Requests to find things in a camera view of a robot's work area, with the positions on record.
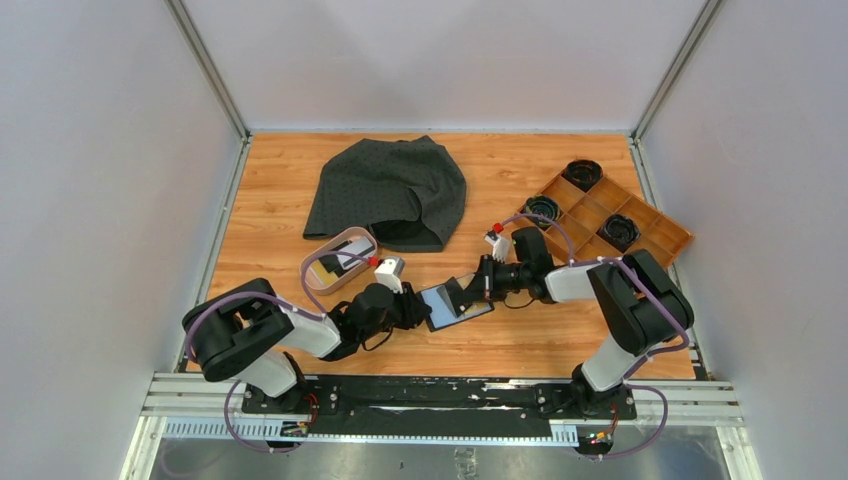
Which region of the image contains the black round part left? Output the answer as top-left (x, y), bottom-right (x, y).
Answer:
top-left (521, 195), bottom-right (562, 231)

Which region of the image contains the black leather card holder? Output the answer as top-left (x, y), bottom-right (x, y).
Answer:
top-left (419, 278), bottom-right (494, 332)

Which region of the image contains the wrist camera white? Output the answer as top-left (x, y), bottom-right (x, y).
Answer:
top-left (374, 256), bottom-right (405, 294)
top-left (484, 227), bottom-right (512, 263)

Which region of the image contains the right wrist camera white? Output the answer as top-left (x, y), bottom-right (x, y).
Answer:
top-left (484, 227), bottom-right (512, 263)

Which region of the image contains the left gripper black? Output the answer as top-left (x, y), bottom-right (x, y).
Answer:
top-left (359, 280), bottom-right (433, 343)

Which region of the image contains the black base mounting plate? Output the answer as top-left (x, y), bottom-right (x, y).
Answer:
top-left (238, 375), bottom-right (637, 438)

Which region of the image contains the pink oval tray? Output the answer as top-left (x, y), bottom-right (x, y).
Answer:
top-left (301, 227), bottom-right (379, 296)

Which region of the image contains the orange compartment tray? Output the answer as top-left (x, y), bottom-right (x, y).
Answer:
top-left (515, 160), bottom-right (694, 268)

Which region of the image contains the black round part top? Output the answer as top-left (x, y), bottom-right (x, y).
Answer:
top-left (561, 159), bottom-right (603, 192)

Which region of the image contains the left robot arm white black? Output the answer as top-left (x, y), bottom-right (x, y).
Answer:
top-left (181, 278), bottom-right (432, 413)

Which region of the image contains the aluminium frame rail front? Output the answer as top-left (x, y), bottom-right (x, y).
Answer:
top-left (142, 373), bottom-right (744, 447)

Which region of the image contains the black round part right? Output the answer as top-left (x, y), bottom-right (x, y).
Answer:
top-left (596, 214), bottom-right (641, 253)

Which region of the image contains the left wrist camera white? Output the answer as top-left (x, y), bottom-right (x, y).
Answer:
top-left (374, 256), bottom-right (405, 294)

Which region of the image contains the white black credit card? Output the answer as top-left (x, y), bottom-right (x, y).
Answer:
top-left (319, 237), bottom-right (376, 276)

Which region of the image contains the dark grey dotted cloth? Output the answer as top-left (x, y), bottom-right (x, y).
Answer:
top-left (303, 136), bottom-right (467, 253)

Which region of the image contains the black round part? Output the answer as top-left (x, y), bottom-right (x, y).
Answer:
top-left (521, 195), bottom-right (562, 231)
top-left (596, 214), bottom-right (641, 253)
top-left (561, 159), bottom-right (603, 192)

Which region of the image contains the yellow credit card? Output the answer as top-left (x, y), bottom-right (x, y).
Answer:
top-left (308, 261), bottom-right (339, 290)

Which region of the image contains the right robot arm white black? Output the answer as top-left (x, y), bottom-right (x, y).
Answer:
top-left (421, 227), bottom-right (694, 418)

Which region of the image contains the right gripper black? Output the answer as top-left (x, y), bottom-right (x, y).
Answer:
top-left (459, 255), bottom-right (531, 304)

